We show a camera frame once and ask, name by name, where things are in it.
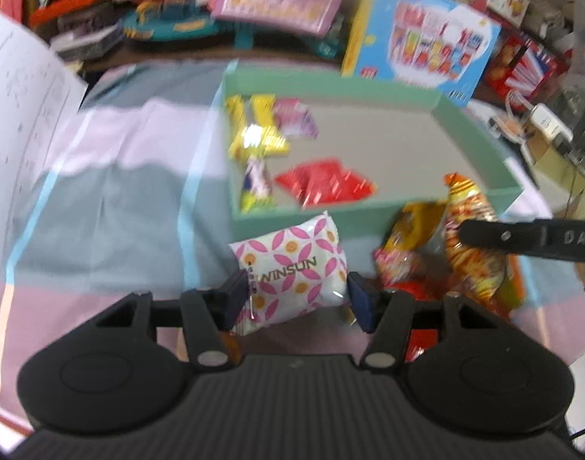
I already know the green cardboard box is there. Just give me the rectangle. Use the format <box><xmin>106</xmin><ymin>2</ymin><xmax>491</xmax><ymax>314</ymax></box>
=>
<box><xmin>220</xmin><ymin>60</ymin><xmax>522</xmax><ymax>238</ymax></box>

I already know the purple white snack packet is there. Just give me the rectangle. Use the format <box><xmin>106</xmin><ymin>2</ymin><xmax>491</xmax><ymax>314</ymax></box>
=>
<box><xmin>239</xmin><ymin>154</ymin><xmax>277</xmax><ymax>215</ymax></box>

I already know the brown cardboard box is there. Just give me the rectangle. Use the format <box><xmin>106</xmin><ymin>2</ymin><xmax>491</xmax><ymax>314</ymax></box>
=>
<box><xmin>520</xmin><ymin>129</ymin><xmax>569</xmax><ymax>166</ymax></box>

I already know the blue toy box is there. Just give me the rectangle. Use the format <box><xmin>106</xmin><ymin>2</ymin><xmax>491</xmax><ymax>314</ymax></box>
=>
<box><xmin>340</xmin><ymin>0</ymin><xmax>503</xmax><ymax>109</ymax></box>

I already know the white paper sheet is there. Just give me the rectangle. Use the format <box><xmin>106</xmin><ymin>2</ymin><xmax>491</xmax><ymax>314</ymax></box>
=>
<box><xmin>0</xmin><ymin>4</ymin><xmax>89</xmax><ymax>446</ymax></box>

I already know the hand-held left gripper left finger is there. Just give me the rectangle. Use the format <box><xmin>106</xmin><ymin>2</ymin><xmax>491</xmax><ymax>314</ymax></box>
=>
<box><xmin>95</xmin><ymin>268</ymin><xmax>251</xmax><ymax>375</ymax></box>

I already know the red foil snack packet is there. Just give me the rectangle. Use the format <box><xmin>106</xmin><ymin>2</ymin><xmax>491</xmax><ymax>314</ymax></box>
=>
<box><xmin>274</xmin><ymin>156</ymin><xmax>378</xmax><ymax>210</ymax></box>

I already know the white power strip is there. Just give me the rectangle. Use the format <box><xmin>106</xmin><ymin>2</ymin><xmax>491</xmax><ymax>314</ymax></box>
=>
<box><xmin>529</xmin><ymin>102</ymin><xmax>574</xmax><ymax>141</ymax></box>

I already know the white coiled cable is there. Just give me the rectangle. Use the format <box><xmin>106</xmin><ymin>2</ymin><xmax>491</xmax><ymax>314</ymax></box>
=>
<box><xmin>486</xmin><ymin>93</ymin><xmax>534</xmax><ymax>143</ymax></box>

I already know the white pink patterned snack packet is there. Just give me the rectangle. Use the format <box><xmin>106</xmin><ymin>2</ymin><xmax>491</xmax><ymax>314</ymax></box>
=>
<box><xmin>228</xmin><ymin>211</ymin><xmax>349</xmax><ymax>337</ymax></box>

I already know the teal toy playset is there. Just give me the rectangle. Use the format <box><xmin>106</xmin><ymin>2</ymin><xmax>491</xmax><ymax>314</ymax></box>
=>
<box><xmin>121</xmin><ymin>0</ymin><xmax>222</xmax><ymax>42</ymax></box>

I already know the orange printed snack bag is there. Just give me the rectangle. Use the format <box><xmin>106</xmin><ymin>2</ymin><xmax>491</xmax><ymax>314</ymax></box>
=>
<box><xmin>442</xmin><ymin>172</ymin><xmax>516</xmax><ymax>319</ymax></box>

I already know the striped pastel blanket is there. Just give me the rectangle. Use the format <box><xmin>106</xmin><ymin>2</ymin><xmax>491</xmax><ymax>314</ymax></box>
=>
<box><xmin>0</xmin><ymin>61</ymin><xmax>585</xmax><ymax>453</ymax></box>

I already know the red biscuit tin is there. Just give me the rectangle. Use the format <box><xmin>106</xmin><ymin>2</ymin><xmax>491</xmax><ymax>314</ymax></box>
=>
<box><xmin>483</xmin><ymin>28</ymin><xmax>570</xmax><ymax>107</ymax></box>

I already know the grey toy box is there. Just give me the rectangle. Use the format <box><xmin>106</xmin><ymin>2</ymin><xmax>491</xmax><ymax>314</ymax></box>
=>
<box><xmin>49</xmin><ymin>23</ymin><xmax>125</xmax><ymax>61</ymax></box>

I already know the yellow snack bag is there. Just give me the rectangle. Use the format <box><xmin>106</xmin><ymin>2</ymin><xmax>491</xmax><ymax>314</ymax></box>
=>
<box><xmin>383</xmin><ymin>201</ymin><xmax>449</xmax><ymax>256</ymax></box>

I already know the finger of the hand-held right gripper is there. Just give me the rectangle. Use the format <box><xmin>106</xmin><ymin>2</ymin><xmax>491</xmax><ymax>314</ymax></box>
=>
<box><xmin>459</xmin><ymin>219</ymin><xmax>585</xmax><ymax>265</ymax></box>

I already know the red orange snack packet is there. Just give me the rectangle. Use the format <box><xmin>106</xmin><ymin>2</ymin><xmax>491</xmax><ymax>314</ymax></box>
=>
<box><xmin>373</xmin><ymin>246</ymin><xmax>447</xmax><ymax>362</ymax></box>

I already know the yellow snack packet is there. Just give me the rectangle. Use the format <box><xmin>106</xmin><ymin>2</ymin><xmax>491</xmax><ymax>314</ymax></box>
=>
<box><xmin>224</xmin><ymin>96</ymin><xmax>256</xmax><ymax>160</ymax></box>
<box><xmin>248</xmin><ymin>94</ymin><xmax>292</xmax><ymax>157</ymax></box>

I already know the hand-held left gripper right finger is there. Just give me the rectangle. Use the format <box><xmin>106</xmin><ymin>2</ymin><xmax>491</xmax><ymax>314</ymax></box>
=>
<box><xmin>347</xmin><ymin>272</ymin><xmax>500</xmax><ymax>371</ymax></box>

